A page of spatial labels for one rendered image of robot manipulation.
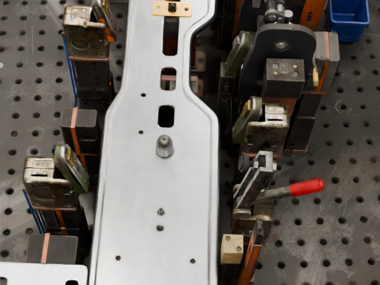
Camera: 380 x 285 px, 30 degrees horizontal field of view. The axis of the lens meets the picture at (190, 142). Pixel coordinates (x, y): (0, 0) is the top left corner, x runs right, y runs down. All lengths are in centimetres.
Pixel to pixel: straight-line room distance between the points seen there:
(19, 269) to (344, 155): 83
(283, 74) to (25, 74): 76
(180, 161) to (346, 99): 61
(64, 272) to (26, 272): 6
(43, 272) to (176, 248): 23
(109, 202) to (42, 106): 53
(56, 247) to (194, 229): 25
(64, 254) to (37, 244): 5
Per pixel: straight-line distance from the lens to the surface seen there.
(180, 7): 153
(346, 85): 183
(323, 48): 140
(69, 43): 151
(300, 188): 118
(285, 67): 131
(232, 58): 140
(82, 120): 139
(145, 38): 148
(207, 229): 127
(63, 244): 129
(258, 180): 112
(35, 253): 130
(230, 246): 119
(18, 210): 164
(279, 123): 130
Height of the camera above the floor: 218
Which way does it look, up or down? 61 degrees down
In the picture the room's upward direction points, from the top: 4 degrees clockwise
